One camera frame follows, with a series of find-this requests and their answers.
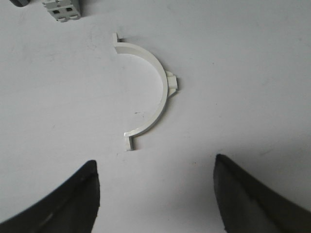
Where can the black cylindrical capacitor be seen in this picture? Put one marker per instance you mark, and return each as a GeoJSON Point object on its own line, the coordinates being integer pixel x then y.
{"type": "Point", "coordinates": [20, 3]}

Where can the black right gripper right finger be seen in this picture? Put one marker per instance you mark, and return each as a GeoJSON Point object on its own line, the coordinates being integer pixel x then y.
{"type": "Point", "coordinates": [248, 206]}

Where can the white half pipe clamp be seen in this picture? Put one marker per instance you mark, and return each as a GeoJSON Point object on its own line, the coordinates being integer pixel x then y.
{"type": "Point", "coordinates": [147, 90]}

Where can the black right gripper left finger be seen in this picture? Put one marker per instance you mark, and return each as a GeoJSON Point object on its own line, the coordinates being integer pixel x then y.
{"type": "Point", "coordinates": [70, 208]}

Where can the white circuit breaker red switch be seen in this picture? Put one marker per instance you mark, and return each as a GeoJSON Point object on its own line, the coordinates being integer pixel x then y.
{"type": "Point", "coordinates": [63, 10]}

